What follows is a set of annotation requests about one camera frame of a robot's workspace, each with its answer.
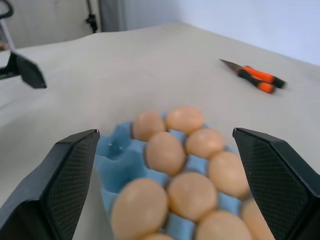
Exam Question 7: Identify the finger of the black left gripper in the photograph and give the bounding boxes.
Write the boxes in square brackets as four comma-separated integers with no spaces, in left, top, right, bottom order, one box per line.
[14,53,48,89]

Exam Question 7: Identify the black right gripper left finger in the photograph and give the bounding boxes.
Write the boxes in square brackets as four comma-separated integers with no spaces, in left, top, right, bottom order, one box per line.
[0,128,101,240]

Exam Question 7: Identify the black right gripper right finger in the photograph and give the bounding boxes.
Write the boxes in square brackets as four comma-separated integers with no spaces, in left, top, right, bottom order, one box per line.
[232,127,320,240]

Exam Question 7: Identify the brown egg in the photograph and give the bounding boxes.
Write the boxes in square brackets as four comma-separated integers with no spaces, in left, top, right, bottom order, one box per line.
[184,128,227,160]
[208,151,251,200]
[165,105,205,137]
[166,171,218,222]
[145,131,187,177]
[194,209,255,240]
[110,177,169,240]
[142,232,175,240]
[240,198,276,240]
[131,109,167,142]

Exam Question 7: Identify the blue egg tray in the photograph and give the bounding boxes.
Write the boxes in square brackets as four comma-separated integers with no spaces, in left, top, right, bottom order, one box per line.
[94,112,254,240]

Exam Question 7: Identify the black stand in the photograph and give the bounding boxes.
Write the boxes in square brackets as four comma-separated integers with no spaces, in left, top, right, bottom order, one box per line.
[85,0,101,34]

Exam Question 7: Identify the orange and black pliers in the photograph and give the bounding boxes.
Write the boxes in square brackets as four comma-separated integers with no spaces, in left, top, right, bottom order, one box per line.
[219,58,288,95]

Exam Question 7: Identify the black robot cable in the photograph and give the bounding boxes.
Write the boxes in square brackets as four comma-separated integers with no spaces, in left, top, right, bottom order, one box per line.
[0,0,15,20]

